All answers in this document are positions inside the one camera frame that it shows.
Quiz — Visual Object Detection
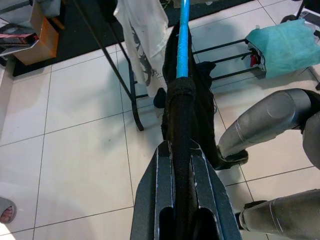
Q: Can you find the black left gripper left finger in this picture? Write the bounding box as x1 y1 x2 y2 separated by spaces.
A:
129 139 176 240

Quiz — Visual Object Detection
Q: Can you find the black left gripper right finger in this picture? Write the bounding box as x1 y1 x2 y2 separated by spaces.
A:
188 139 243 240

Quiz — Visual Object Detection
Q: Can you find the black garment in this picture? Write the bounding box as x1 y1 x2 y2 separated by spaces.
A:
152 23 250 240

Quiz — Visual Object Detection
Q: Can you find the blue wire hanger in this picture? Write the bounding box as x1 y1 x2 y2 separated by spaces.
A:
175 0 193 80

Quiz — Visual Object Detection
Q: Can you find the black metal clothes rack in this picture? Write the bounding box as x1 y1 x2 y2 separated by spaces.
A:
71 0 266 132

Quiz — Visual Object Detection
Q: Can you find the person's bare foot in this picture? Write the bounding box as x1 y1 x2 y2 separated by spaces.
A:
0 206 15 224

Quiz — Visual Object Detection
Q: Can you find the grey slipper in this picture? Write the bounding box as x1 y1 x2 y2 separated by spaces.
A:
0 196 18 225

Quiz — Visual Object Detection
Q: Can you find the teal cloth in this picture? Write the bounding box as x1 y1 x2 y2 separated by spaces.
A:
244 19 315 80

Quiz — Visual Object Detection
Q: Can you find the black floor mat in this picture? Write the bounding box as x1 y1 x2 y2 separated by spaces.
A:
11 0 181 78

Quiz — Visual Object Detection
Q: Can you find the white printed t-shirt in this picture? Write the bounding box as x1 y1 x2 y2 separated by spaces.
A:
113 0 169 99

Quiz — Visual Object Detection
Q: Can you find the brown cardboard box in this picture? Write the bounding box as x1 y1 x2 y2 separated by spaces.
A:
13 3 61 67

